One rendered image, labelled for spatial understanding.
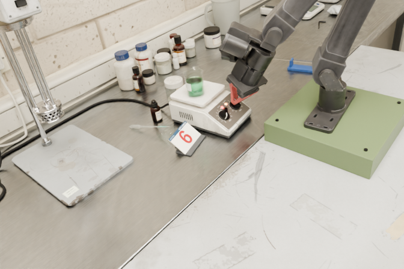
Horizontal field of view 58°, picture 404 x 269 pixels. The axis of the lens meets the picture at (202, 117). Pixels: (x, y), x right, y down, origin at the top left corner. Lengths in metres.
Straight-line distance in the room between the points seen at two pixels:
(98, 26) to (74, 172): 0.59
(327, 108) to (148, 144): 0.48
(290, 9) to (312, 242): 0.48
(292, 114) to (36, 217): 0.66
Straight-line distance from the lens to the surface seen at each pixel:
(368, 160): 0.86
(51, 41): 1.29
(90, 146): 1.06
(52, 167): 1.04
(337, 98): 0.94
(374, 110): 1.01
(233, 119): 1.00
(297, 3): 0.84
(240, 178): 0.87
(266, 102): 1.13
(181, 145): 0.96
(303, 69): 1.30
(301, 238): 0.76
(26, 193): 1.01
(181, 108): 1.02
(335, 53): 0.89
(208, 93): 1.02
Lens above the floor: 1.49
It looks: 33 degrees down
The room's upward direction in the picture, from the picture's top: 8 degrees counter-clockwise
